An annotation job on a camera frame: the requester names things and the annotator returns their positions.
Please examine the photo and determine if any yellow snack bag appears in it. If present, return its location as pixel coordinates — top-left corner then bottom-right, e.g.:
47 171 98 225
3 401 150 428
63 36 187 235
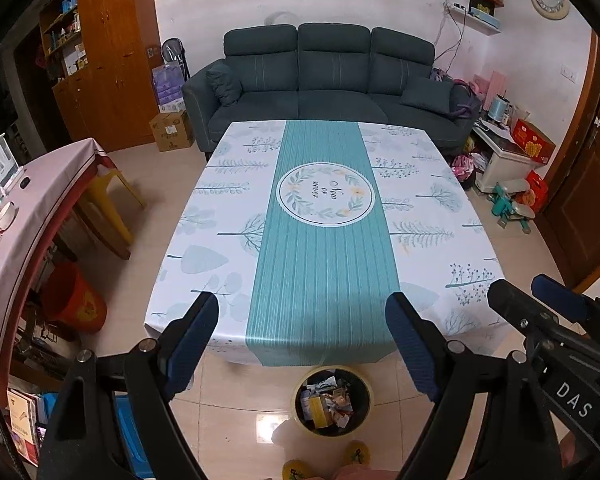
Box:
309 394 335 429

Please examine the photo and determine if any black trash bin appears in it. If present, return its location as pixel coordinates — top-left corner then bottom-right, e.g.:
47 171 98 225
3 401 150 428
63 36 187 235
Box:
291 366 374 439

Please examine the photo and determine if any person's right hand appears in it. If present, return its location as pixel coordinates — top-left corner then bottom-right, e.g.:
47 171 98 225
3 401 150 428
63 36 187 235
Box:
559 431 588 470

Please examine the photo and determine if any blue plastic stool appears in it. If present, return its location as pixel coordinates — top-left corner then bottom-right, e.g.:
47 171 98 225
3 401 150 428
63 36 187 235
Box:
114 394 154 479

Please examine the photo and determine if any wooden door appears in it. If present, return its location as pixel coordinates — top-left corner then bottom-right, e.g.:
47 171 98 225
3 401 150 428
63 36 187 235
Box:
535 35 600 292

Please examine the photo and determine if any red bucket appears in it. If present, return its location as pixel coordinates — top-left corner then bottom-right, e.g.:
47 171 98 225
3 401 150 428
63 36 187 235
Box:
40 261 108 335

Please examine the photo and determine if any teal toy on floor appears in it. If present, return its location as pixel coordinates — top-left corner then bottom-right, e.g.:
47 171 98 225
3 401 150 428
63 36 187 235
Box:
490 179 535 235

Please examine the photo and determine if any yellow slipper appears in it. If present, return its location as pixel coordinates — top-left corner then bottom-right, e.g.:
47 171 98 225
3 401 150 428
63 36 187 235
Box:
342 440 372 466
282 460 315 480

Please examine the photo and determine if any pink trouser leg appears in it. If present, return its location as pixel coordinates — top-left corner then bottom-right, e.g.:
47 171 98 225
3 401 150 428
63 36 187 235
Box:
332 463 398 480

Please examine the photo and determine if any white low side table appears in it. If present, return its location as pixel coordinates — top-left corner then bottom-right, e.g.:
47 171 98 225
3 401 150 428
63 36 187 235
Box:
471 122 538 193

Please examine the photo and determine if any yellow plastic chair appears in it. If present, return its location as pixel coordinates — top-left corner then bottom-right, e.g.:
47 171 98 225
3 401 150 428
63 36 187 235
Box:
74 168 146 260

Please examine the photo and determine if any red gift box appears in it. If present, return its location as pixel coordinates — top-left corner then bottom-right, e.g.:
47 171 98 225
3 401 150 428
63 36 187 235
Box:
512 119 556 165

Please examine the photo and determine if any pink covered side table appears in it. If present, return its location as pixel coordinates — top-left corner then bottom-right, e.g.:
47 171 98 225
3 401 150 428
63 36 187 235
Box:
0 138 114 406

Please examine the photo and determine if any teal white tablecloth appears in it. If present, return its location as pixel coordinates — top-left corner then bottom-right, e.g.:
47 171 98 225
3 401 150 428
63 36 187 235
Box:
145 120 509 366

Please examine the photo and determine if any cardboard box on floor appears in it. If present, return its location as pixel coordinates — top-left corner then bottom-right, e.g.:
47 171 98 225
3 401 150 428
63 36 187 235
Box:
149 110 194 152

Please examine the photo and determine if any purple box stack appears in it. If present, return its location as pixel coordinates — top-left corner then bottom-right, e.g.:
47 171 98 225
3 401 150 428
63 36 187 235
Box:
151 62 185 113

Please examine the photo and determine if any dark green sofa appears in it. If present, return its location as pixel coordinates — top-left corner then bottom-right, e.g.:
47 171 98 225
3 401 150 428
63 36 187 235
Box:
182 23 481 156

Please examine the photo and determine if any wooden cabinet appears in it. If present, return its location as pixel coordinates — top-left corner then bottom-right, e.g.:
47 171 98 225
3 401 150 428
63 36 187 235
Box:
38 0 162 152

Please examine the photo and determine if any wall clock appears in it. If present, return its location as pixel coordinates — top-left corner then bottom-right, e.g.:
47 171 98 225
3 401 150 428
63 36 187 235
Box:
531 0 570 21

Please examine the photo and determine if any wall shelf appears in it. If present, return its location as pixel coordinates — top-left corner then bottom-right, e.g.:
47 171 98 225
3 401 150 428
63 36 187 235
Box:
445 0 504 36

